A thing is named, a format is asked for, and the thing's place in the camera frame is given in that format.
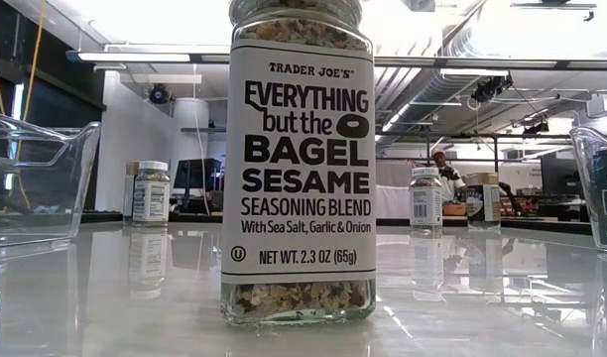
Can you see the white-lid glass spice jar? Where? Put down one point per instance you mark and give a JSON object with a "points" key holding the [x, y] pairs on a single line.
{"points": [[151, 193], [425, 198], [298, 163]]}

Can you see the brown-lid spice jar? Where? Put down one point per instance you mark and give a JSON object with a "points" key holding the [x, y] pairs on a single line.
{"points": [[127, 191], [483, 198]]}

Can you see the black background monitor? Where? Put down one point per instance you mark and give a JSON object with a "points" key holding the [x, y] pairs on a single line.
{"points": [[197, 173], [561, 176]]}

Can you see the person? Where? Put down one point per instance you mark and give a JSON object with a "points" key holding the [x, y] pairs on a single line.
{"points": [[449, 181]]}

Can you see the wooden box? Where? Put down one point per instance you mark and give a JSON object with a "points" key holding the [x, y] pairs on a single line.
{"points": [[454, 209]]}

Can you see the black round fixture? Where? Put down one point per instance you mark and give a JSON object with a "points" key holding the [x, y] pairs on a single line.
{"points": [[159, 94]]}

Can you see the clear plastic bin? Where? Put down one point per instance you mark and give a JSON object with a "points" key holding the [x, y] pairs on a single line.
{"points": [[36, 198], [581, 198]]}

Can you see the silver ventilation duct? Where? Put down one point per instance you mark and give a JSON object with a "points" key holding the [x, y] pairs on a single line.
{"points": [[432, 94]]}

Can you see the black overhead camera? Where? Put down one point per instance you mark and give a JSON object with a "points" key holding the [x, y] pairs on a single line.
{"points": [[489, 89]]}

